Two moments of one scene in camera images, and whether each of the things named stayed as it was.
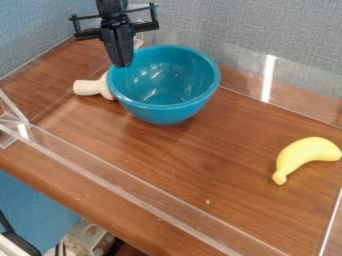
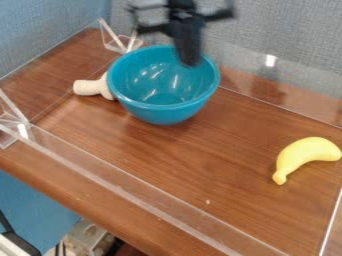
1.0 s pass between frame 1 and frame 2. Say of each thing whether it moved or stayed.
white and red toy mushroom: stayed
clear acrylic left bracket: stayed
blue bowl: stayed
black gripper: moved
